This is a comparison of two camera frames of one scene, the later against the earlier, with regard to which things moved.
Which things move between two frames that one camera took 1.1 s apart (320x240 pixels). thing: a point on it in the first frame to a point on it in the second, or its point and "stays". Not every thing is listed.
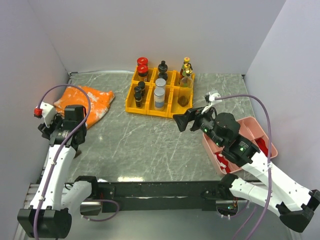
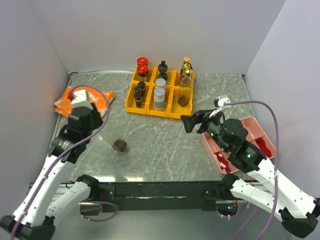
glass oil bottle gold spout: x=185 y=93 stays
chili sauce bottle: x=187 y=65 stays
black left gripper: x=47 y=131 to x=99 y=121
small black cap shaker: x=137 y=91 stays
